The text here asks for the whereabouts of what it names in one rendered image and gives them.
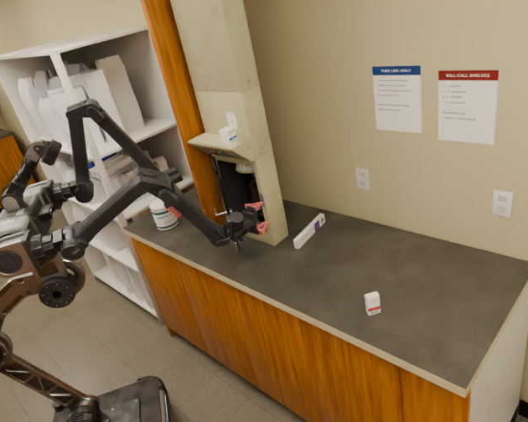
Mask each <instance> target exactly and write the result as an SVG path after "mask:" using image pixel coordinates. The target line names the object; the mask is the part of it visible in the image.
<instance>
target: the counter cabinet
mask: <svg viewBox="0 0 528 422"><path fill-rule="evenodd" d="M131 239H132V242H133V245H134V247H135V250H136V252H137V255H138V258H139V260H140V262H141V264H142V267H143V270H144V272H145V275H146V277H147V278H148V282H149V285H150V286H151V289H152V291H153V294H154V297H155V299H156V302H157V303H158V307H159V310H160V311H161V314H162V316H163V319H164V322H165V324H166V326H167V329H168V332H169V334H170V337H173V336H174V335H175V334H176V333H178V334H179V335H180V336H182V337H184V338H185V339H187V340H188V341H189V342H191V343H193V344H194V345H195V346H196V347H198V348H200V349H201V350H203V351H204V352H206V353H208V354H209V355H210V356H211V357H212V358H214V359H216V360H217V361H219V362H220V363H222V364H224V365H225V366H226V367H227V368H229V369H230V370H232V371H233V372H235V373H237V374H238V375H240V376H241V377H243V378H244V379H245V380H247V381H248V382H250V383H252V384H253V385H254V386H256V387H257V388H259V389H260V390H261V391H263V392H264V393H266V394H268V395H269V396H271V397H272V398H274V399H275V400H276V401H277V402H279V403H280V404H282V405H284V406H285V407H287V408H288V409H290V410H291V411H292V412H294V413H295V414H297V415H298V416H300V417H301V418H303V419H305V420H306V421H307V422H515V419H516V416H517V410H518V404H519V397H520V386H521V380H522V373H523V367H524V361H525V350H526V343H527V337H528V287H527V289H526V291H525V293H524V295H523V296H522V297H521V299H520V302H519V304H518V305H517V307H516V309H515V311H514V312H513V314H512V316H511V318H510V319H509V321H508V323H507V325H506V326H505V329H504V331H503V332H502V333H501V335H500V338H499V339H498V341H497V343H496V344H495V346H494V348H493V350H492V352H491V354H490V355H489V357H488V359H487V360H486V362H485V364H484V366H483V367H482V369H481V371H480V373H479V375H478V377H477V378H476V380H475V382H474V384H473V386H472V388H471V389H470V390H469V392H468V395H467V396H466V398H463V397H461V396H459V395H457V394H455V393H453V392H451V391H449V390H447V389H445V388H443V387H441V386H438V385H436V384H435V383H432V382H430V381H428V380H426V379H424V378H422V377H420V376H418V375H416V374H414V373H411V372H409V371H407V370H405V369H404V368H401V367H399V366H397V365H395V364H394V363H391V362H388V361H386V360H385V359H383V358H380V357H378V356H376V355H375V354H373V353H370V352H368V351H366V350H364V349H362V348H360V347H357V346H355V345H354V344H352V343H350V342H347V341H345V340H344V339H342V338H339V337H336V336H335V335H333V334H331V333H329V332H326V331H325V330H323V329H321V328H319V327H316V326H314V325H312V324H310V323H308V322H306V321H304V320H302V319H300V318H298V317H296V316H294V315H291V314H289V313H287V312H285V311H283V310H281V309H279V308H277V307H275V306H273V305H271V304H269V303H266V302H264V301H262V300H260V299H258V298H256V297H254V296H252V295H250V294H248V293H246V292H244V291H241V290H239V289H237V288H235V287H234V286H231V285H229V284H227V283H225V282H224V281H222V280H219V279H216V278H214V277H213V276H211V275H208V274H206V273H204V272H203V271H201V270H198V269H196V268H194V267H192V266H190V265H187V264H185V263H184V262H182V261H180V260H177V259H175V258H174V257H172V256H170V255H166V254H164V253H163V252H161V251H159V250H156V249H154V248H153V247H151V246H149V245H147V244H144V243H142V242H140V241H138V240H136V239H134V238H132V237H131Z"/></svg>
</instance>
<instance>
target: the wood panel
mask: <svg viewBox="0 0 528 422"><path fill-rule="evenodd" d="M140 2H141V4H142V10H143V12H144V16H145V19H146V21H147V25H148V29H149V33H150V35H151V39H152V41H153V47H154V49H155V52H156V55H157V58H158V63H159V66H160V69H161V72H162V75H163V80H164V83H165V86H166V89H167V92H168V97H169V99H170V103H171V106H172V108H173V113H174V116H175V120H176V122H177V125H178V129H179V134H180V136H181V139H182V143H183V145H184V150H185V153H186V156H187V159H188V162H189V167H190V170H191V173H192V176H193V179H194V184H195V187H196V190H197V193H198V195H199V201H200V203H201V207H202V209H203V212H204V213H205V214H206V215H207V216H208V217H209V218H210V219H211V220H213V221H215V222H216V223H217V224H219V225H224V222H225V214H222V215H220V216H219V217H215V209H214V206H217V209H218V211H219V213H221V212H224V209H223V205H222V202H221V199H220V193H219V190H218V187H217V183H216V181H215V175H214V172H213V168H212V165H211V162H210V157H211V154H209V153H205V152H203V151H201V150H200V149H198V148H196V147H193V146H192V145H190V144H188V141H189V140H191V139H193V138H195V137H197V136H199V135H201V134H203V133H205V130H204V125H203V122H202V118H201V115H200V112H199V106H198V103H197V100H196V96H195V93H194V87H193V84H192V80H191V78H190V74H189V69H188V65H187V62H186V58H185V56H184V50H183V46H182V44H181V40H180V37H179V31H178V28H177V24H176V22H175V18H174V15H173V9H172V6H171V2H170V0H140Z"/></svg>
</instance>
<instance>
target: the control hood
mask: <svg viewBox="0 0 528 422"><path fill-rule="evenodd" d="M188 144H190V145H192V146H193V147H196V148H198V149H200V148H199V147H203V148H209V149H213V150H218V151H223V152H225V153H227V154H229V155H231V156H232V157H234V158H235V159H240V160H245V161H249V162H252V161H254V160H255V156H254V152H253V147H252V144H251V139H249V138H243V137H237V141H235V142H233V143H231V144H224V143H222V142H221V139H220V135H218V134H212V133H203V134H201V135H199V136H197V137H195V138H193V139H191V140H189V141H188ZM200 150H201V149H200ZM201 151H203V150H201ZM203 152H205V151H203ZM205 153H208V152H205Z"/></svg>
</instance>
